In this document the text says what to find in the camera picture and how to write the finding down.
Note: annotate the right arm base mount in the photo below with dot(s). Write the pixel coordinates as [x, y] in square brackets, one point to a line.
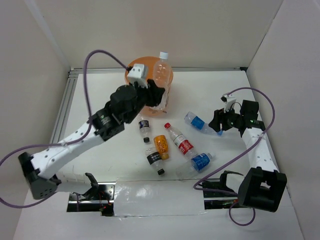
[220, 196]

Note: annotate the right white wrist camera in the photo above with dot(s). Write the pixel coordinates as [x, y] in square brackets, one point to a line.
[229, 101]

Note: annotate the clear bottle red label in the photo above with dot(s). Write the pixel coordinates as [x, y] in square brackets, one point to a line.
[183, 144]

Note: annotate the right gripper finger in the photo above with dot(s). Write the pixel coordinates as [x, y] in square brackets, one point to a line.
[215, 124]
[224, 124]

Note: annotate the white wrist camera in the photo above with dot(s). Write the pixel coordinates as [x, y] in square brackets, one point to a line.
[229, 101]
[138, 74]

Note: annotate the clear bottle black label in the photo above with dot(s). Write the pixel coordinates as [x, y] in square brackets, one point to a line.
[155, 161]

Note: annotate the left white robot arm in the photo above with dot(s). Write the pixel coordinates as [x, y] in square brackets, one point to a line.
[42, 170]

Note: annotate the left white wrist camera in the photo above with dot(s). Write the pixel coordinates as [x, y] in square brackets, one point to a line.
[138, 74]

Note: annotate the crushed bottle blue label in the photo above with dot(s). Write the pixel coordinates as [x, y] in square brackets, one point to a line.
[200, 125]

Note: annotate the orange juice bottle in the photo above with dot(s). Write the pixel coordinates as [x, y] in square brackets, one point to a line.
[161, 145]

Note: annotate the clear bottle dark blue label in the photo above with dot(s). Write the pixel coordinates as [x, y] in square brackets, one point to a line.
[144, 129]

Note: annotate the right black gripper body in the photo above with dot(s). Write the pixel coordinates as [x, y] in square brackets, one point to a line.
[233, 120]

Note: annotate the orange plastic bin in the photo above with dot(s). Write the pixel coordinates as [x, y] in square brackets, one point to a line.
[149, 61]

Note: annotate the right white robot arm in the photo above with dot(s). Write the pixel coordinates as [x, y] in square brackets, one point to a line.
[263, 186]

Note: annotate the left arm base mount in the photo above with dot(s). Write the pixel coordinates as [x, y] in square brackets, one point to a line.
[99, 198]

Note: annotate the clear bottle white cap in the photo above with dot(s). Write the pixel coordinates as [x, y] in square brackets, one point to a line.
[161, 76]

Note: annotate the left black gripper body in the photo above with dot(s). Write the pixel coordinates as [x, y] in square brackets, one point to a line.
[140, 102]

